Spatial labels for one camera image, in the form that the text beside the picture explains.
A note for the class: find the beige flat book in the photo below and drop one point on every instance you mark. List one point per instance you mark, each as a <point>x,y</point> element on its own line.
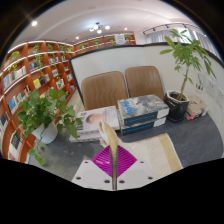
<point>197,106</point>

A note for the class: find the white curtain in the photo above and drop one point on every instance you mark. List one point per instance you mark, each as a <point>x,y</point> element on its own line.
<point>160,36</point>

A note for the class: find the dark blue-lettered book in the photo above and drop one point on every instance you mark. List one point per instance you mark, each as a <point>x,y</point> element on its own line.
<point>143,127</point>

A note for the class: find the leafy plant in white pot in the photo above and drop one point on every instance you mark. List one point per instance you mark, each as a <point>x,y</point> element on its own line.
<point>43,111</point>

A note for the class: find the tall plant in black pot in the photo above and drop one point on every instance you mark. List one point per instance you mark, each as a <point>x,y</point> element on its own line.
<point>176,108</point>

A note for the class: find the red-spined book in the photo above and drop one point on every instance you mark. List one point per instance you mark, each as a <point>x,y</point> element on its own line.
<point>193,116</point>

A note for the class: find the white wall outlet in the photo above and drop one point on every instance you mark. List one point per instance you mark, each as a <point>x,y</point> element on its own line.
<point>212,88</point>
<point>220,96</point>

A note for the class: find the clear acrylic sign stand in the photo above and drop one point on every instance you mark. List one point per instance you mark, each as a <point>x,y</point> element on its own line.
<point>200,83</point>

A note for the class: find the white portrait cover book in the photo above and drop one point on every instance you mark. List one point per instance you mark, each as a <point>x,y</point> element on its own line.
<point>98,118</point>

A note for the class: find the cream yellow-striped towel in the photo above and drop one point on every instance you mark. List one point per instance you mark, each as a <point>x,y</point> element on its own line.
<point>153,150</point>

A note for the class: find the recessed ceiling lights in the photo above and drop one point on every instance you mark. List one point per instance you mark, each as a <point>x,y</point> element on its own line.
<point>34,23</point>

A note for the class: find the orange wooden bookshelf unit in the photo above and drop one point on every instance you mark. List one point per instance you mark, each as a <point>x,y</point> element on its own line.
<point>16,83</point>

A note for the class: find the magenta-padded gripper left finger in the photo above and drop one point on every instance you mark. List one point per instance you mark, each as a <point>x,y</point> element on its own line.
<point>101,161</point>

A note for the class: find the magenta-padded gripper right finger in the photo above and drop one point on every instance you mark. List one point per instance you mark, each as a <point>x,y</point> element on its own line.
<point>126,160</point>

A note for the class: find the black track light rail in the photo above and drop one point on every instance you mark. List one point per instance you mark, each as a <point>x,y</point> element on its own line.
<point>166,26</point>

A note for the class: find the thin white book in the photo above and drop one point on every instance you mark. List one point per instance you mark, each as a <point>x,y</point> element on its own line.
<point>85,136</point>

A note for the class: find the black multi-bulb ceiling lamp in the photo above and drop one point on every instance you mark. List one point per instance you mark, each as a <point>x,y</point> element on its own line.
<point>97,28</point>

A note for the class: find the grey photo cover book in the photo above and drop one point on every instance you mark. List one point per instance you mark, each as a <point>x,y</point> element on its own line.
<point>143,106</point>

